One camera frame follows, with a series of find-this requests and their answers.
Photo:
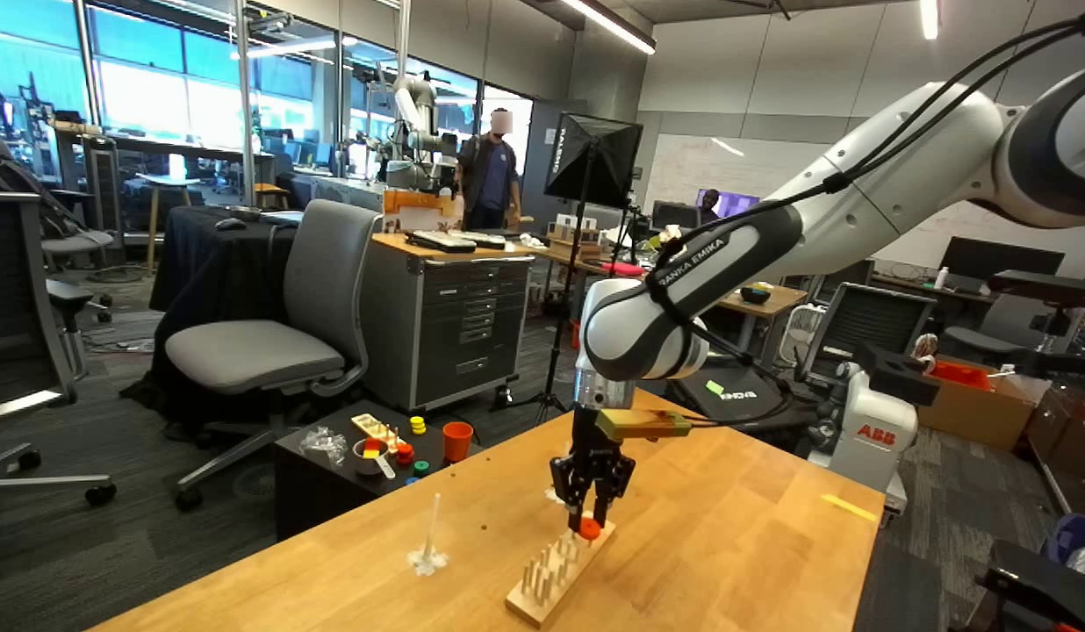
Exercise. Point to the orange cup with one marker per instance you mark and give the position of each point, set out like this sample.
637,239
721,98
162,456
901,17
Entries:
459,440

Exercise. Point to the grey drawer cabinet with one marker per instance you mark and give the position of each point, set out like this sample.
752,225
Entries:
439,329

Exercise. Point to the white ABB robot base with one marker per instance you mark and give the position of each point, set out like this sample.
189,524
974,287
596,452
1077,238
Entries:
877,429

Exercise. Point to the standing person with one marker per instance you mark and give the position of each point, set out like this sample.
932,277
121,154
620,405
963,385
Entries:
489,176

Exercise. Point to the black low side table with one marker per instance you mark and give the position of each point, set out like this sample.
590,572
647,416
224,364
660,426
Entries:
349,457

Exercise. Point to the yellow tape strip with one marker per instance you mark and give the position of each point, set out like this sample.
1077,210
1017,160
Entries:
851,507

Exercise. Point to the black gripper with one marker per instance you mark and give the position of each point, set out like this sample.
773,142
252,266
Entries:
590,460

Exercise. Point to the wooden peg board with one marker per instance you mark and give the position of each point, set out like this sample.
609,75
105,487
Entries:
553,575

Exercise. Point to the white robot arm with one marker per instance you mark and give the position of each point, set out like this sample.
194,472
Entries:
925,154

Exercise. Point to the grey office chair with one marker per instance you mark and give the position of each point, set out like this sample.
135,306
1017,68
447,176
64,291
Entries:
313,351

